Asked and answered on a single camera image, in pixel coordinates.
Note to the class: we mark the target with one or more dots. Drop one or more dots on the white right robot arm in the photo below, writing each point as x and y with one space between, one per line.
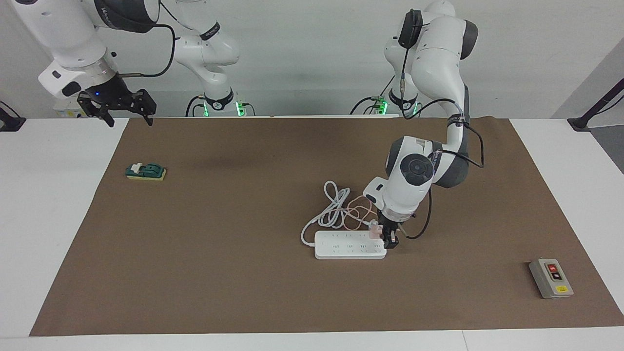
63 34

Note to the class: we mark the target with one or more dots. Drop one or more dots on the white power strip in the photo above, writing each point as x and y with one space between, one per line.
351 248

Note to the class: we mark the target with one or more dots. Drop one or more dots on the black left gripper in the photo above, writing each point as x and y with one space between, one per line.
391 224

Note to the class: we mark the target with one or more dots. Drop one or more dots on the white box yellow label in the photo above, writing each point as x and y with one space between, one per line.
66 111

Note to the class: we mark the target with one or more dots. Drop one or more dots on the green knife switch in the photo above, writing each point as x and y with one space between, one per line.
146 171

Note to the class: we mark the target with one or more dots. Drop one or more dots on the brown table mat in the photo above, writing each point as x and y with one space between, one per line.
292 292

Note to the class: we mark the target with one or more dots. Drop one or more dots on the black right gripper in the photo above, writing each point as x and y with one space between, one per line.
112 95

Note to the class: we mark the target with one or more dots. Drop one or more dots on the pink charger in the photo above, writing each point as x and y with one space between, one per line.
375 231

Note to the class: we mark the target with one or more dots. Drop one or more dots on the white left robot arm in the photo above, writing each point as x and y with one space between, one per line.
414 170

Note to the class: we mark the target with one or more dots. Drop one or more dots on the black camera stand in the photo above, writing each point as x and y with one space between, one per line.
599 105
9 122

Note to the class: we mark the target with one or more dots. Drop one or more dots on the grey on-off switch box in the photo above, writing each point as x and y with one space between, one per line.
551 279

